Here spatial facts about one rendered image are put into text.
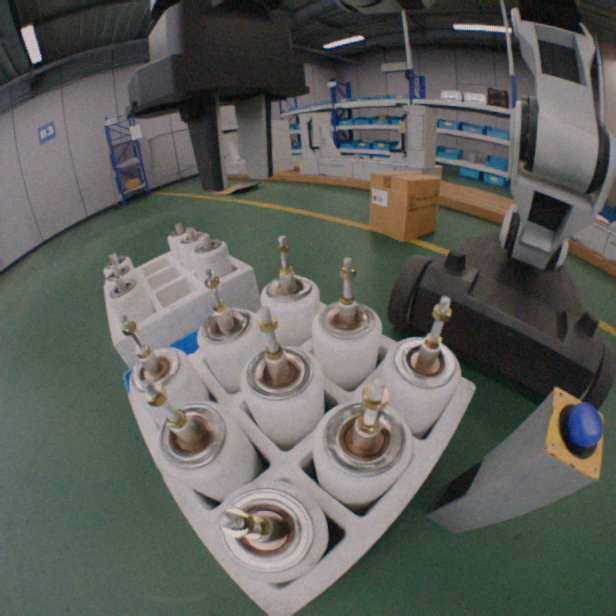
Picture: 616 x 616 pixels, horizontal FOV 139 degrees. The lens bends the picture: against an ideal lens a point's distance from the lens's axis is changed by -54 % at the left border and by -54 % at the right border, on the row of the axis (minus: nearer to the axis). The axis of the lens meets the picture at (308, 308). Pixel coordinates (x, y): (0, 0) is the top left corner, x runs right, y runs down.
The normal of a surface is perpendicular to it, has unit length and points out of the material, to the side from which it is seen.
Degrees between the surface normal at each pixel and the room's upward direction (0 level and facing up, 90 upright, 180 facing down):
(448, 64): 90
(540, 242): 54
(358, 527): 0
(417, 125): 90
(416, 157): 90
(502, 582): 0
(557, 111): 58
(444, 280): 46
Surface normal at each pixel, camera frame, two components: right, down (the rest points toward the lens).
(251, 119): -0.68, 0.49
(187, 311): 0.69, 0.40
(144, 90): 0.04, 0.61
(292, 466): -0.07, -0.79
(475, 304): -0.56, -0.21
